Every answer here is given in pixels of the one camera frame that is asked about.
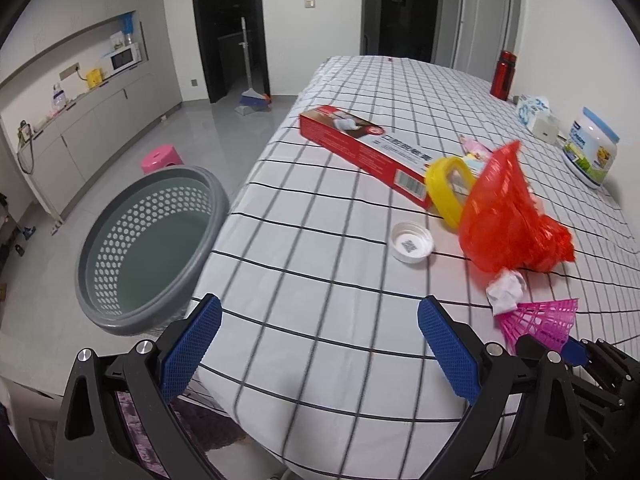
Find white microwave oven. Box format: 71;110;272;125
100;42;142;79

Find white charger box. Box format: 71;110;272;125
529;114;560;144

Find red toothpaste box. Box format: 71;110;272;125
298;105;433;209

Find yellow box on counter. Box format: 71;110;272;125
86;68;103;89

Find red plastic bag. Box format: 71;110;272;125
458;141;575;273

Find purple fluffy rug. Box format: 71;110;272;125
117;392;246;478

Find pink plastic shuttlecock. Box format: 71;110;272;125
497;298;578;353

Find broom with blue dustpan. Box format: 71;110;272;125
235;18;271;116

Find milk powder jar blue lid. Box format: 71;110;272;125
562;107;620;188

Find grey wall cabinet counter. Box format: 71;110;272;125
0;8;184;231

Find white paper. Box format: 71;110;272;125
486;269;527;316

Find pink snack wrapper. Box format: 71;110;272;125
459;136;492;177

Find blue white tissue pack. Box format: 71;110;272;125
516;94;551;132

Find grey perforated laundry basket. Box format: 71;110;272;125
75;165;230;336

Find white black-checked tablecloth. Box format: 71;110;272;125
194;55;639;479

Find red thermos bottle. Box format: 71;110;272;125
490;50;516;101

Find pink plastic stool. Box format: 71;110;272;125
141;144;183;174

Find yellow square lid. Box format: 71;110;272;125
424;156;476;231

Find white round bottle cap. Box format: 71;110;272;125
388;222;435;264

